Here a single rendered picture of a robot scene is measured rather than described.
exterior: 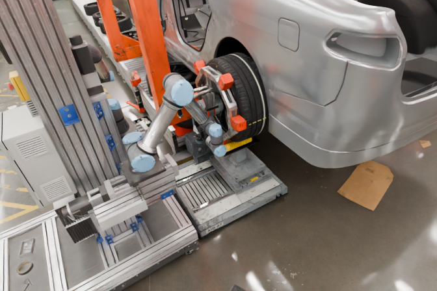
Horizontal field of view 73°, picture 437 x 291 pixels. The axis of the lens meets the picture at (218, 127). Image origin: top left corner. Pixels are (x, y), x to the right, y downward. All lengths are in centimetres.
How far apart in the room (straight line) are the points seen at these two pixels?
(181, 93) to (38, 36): 68
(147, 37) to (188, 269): 169
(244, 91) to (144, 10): 92
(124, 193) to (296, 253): 127
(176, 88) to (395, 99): 102
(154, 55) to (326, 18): 138
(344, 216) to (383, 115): 120
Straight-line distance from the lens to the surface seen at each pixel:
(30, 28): 160
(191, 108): 170
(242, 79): 201
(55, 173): 184
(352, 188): 283
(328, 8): 147
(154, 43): 237
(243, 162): 261
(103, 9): 422
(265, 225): 247
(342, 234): 251
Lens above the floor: 198
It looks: 35 degrees down
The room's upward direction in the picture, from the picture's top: 6 degrees counter-clockwise
